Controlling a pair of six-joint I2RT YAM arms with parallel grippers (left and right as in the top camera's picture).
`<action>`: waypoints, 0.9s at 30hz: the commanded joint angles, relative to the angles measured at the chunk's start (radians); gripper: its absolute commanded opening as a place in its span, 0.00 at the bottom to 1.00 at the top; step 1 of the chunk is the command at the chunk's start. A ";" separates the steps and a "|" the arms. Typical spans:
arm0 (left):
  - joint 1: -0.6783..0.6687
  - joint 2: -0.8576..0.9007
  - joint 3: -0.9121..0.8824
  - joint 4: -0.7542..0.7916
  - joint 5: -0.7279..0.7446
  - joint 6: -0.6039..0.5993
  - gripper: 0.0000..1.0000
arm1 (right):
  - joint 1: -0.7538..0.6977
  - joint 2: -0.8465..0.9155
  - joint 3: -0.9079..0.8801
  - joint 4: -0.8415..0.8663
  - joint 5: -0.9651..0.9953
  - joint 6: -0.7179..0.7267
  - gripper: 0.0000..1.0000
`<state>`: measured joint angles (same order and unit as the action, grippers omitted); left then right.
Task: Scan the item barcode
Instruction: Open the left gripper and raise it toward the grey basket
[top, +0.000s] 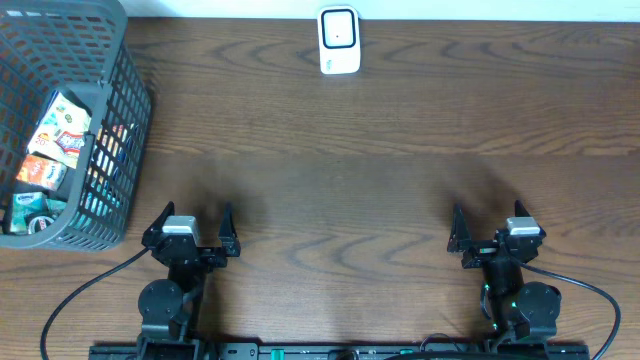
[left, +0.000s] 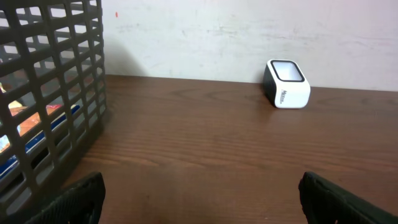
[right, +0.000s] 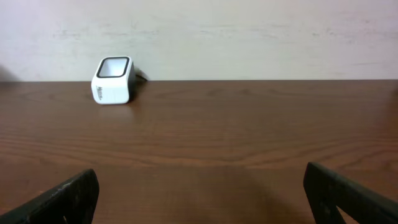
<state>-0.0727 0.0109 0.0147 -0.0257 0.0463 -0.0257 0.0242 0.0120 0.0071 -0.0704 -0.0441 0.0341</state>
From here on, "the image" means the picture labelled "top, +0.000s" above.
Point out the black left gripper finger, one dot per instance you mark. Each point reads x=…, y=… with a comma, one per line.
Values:
x=227, y=233
x=157, y=225

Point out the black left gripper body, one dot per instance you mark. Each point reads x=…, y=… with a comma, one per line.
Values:
x=212, y=263

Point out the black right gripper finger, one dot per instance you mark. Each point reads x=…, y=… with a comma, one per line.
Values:
x=520, y=210
x=460, y=238

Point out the yellow blue snack bag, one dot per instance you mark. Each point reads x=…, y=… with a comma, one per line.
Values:
x=59, y=134

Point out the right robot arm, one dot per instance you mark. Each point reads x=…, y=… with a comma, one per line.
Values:
x=523, y=312

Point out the round black lidded cup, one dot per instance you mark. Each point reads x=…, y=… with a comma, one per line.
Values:
x=38, y=222

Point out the white barcode scanner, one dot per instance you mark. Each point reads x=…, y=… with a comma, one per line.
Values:
x=339, y=40

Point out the orange juice carton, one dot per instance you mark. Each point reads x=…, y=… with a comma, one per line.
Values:
x=42, y=172

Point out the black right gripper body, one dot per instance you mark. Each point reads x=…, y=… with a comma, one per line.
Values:
x=480, y=252

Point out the grey plastic mesh basket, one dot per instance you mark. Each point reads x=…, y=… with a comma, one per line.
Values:
x=76, y=49

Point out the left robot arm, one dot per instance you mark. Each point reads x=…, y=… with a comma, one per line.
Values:
x=170, y=307

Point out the green tissue pack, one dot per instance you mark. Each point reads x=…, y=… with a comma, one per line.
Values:
x=24, y=207

